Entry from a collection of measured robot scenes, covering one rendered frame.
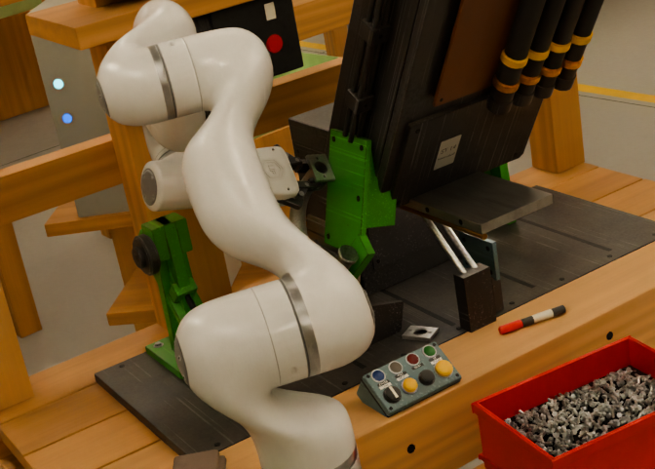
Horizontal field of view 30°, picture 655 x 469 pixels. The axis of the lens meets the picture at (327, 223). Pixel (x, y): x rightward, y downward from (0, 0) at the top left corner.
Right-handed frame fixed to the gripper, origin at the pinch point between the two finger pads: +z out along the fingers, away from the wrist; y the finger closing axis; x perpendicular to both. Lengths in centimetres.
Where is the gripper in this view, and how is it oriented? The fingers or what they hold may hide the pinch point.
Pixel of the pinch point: (311, 175)
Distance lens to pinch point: 215.2
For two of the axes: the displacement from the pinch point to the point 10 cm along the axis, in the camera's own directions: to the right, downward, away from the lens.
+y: -3.4, -8.5, 4.1
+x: -4.2, 5.2, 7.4
